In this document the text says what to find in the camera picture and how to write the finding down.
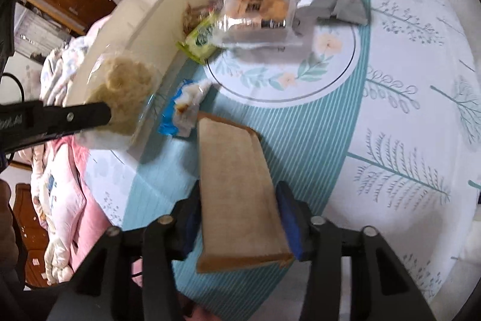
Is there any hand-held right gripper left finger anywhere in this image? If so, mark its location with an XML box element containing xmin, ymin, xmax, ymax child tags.
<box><xmin>47</xmin><ymin>180</ymin><xmax>204</xmax><ymax>321</ymax></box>

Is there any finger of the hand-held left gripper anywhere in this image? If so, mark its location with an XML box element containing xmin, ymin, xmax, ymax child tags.
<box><xmin>41</xmin><ymin>101</ymin><xmax>113</xmax><ymax>138</ymax></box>

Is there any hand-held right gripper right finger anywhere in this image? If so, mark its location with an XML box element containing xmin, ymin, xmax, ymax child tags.
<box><xmin>276</xmin><ymin>181</ymin><xmax>438</xmax><ymax>321</ymax></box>

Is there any tan bread slice packet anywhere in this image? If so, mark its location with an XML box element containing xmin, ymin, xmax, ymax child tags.
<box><xmin>195</xmin><ymin>111</ymin><xmax>296</xmax><ymax>273</ymax></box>

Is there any clear bag of puffed snacks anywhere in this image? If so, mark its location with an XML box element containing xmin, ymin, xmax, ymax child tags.
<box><xmin>81</xmin><ymin>48</ymin><xmax>166</xmax><ymax>150</ymax></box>

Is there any white plastic storage box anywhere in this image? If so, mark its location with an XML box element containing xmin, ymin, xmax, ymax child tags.
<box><xmin>64</xmin><ymin>0</ymin><xmax>213</xmax><ymax>111</ymax></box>

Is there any pink printed blanket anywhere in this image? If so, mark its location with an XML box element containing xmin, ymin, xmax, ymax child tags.
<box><xmin>15</xmin><ymin>14</ymin><xmax>124</xmax><ymax>286</ymax></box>

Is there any blue snack packet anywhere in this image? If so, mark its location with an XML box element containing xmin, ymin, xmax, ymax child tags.
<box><xmin>157</xmin><ymin>78</ymin><xmax>214</xmax><ymax>138</ymax></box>

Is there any green snack packet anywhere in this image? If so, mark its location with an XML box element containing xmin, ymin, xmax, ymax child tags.
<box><xmin>176</xmin><ymin>16</ymin><xmax>222</xmax><ymax>65</ymax></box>

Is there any brown snack packet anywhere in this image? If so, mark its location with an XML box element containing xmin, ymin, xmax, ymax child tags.
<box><xmin>181</xmin><ymin>3</ymin><xmax>213</xmax><ymax>36</ymax></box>

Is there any teal floral printed tablecloth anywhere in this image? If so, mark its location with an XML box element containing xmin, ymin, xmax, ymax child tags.
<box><xmin>84</xmin><ymin>0</ymin><xmax>481</xmax><ymax>321</ymax></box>

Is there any clear cookie packet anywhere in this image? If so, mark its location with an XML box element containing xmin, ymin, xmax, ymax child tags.
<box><xmin>213</xmin><ymin>0</ymin><xmax>306</xmax><ymax>49</ymax></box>

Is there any black cable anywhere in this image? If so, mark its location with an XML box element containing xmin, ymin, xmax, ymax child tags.
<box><xmin>0</xmin><ymin>73</ymin><xmax>25</xmax><ymax>105</ymax></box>

